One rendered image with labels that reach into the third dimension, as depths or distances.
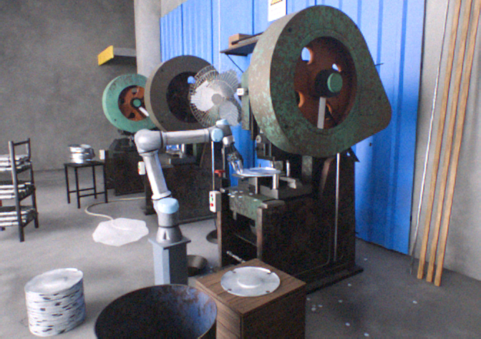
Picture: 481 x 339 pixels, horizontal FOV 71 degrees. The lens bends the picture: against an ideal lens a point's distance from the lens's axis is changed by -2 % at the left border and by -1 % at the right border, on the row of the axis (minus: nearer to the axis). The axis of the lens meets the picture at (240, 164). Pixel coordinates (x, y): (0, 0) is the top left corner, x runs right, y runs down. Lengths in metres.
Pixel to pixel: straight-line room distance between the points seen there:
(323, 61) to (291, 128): 0.48
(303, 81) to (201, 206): 2.29
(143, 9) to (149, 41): 0.60
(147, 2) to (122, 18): 1.65
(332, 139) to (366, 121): 0.31
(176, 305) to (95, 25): 7.78
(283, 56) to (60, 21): 7.28
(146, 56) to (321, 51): 5.46
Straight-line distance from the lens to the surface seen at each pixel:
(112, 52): 7.45
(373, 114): 2.29
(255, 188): 2.22
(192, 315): 1.52
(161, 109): 3.32
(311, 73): 1.98
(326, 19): 2.01
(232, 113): 2.96
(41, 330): 2.26
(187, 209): 3.79
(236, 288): 1.70
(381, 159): 3.12
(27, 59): 8.48
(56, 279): 2.26
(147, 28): 7.31
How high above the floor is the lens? 1.17
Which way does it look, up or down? 9 degrees down
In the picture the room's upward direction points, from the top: 1 degrees counter-clockwise
